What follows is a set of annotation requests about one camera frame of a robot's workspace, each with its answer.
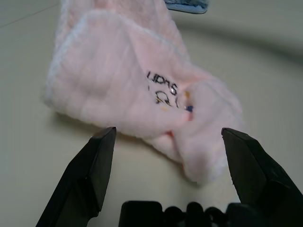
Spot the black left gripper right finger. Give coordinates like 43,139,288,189
221,127,303,227

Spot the pink embroidered towel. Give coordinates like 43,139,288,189
43,0,246,189

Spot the blue folded towel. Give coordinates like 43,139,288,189
164,0,211,15

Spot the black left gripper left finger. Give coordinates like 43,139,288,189
35,126,117,227

